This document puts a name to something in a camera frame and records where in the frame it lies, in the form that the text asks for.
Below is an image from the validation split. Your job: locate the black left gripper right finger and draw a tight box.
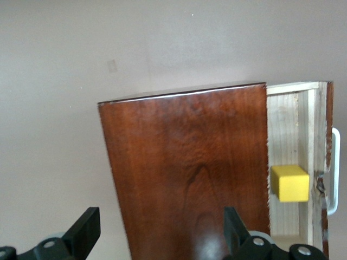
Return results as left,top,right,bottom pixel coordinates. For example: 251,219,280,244
222,206,329,260

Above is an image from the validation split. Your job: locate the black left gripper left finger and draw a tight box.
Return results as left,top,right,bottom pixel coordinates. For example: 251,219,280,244
0,206,101,260

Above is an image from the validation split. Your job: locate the yellow block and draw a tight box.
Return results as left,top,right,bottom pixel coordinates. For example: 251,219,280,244
270,164,310,203

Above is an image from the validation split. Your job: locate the light wood drawer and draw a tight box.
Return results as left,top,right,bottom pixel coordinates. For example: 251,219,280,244
266,80,335,260

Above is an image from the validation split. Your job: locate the white metal drawer handle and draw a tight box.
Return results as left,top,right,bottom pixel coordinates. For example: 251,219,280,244
326,127,340,216

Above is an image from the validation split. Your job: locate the dark brown wooden cabinet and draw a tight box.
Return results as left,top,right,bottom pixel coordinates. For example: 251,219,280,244
97,82,272,260

